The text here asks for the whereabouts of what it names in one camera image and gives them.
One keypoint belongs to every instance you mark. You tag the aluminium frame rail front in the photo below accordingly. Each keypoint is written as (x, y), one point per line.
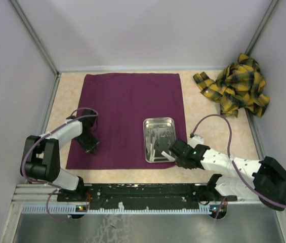
(42, 199)

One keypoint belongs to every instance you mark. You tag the white packaged instrument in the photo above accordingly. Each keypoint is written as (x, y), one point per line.
(152, 152)

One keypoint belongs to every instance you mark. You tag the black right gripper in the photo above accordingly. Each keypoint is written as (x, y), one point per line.
(179, 162)

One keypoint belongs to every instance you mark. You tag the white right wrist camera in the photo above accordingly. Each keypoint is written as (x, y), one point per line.
(195, 140)

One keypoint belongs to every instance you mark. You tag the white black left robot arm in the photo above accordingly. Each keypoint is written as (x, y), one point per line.
(41, 155)

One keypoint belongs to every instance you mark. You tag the yellow plaid shirt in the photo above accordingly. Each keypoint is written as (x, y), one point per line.
(239, 85)

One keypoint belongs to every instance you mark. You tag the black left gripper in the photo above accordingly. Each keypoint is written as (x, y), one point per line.
(91, 147)

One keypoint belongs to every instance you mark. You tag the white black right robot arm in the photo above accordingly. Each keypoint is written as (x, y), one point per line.
(247, 179)

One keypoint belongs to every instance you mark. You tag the steel forceps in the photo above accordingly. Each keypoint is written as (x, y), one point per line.
(166, 138)

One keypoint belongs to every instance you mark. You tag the surgical scissors steel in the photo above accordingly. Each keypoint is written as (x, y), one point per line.
(155, 133)

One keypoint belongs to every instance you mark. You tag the white packaged blade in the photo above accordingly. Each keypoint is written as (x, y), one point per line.
(167, 156)

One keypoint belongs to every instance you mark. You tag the steel instrument tray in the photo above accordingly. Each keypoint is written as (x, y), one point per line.
(162, 124)

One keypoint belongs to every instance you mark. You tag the purple cloth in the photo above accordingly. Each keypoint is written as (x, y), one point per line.
(124, 101)

